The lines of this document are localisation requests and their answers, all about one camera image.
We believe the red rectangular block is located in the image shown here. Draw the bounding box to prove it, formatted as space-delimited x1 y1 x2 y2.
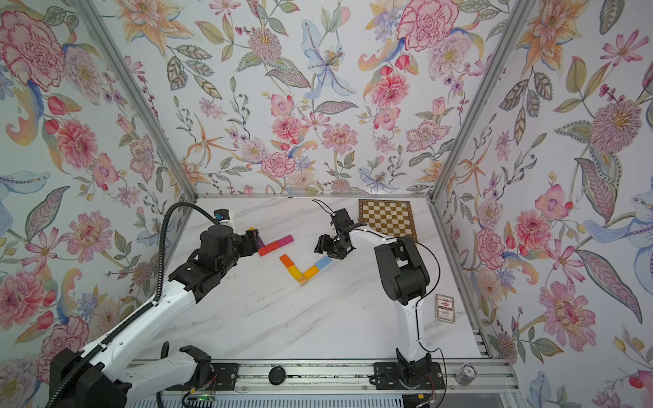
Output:
258 242 280 257

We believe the light blue rectangular block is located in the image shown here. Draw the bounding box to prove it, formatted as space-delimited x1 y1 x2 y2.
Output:
314 256 332 271

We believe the magenta rectangular block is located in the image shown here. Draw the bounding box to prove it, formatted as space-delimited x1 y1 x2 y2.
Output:
277 235 294 247

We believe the yellow-orange rectangular block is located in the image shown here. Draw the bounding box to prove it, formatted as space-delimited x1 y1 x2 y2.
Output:
303 266 320 280

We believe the orange rectangular block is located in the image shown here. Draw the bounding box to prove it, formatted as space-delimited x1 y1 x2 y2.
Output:
280 254 294 269

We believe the yellow rectangular block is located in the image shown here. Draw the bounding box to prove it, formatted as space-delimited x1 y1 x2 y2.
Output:
287 265 304 282

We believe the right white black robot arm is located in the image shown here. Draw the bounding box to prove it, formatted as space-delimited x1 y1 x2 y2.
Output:
315 207 447 392

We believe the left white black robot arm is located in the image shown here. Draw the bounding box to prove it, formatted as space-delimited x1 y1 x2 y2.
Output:
47 202 259 407

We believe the wooden chessboard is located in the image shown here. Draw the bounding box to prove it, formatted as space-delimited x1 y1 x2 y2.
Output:
359 199 418 241

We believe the playing card box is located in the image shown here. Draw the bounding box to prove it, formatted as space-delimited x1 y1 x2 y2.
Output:
435 294 456 323

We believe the black round knob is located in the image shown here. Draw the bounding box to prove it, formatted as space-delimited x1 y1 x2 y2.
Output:
268 365 287 386

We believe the clear tape roll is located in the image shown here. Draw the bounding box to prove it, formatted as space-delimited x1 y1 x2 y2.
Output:
455 364 478 387

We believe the aluminium mounting rail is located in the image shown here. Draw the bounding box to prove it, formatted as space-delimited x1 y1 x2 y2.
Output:
164 357 519 394

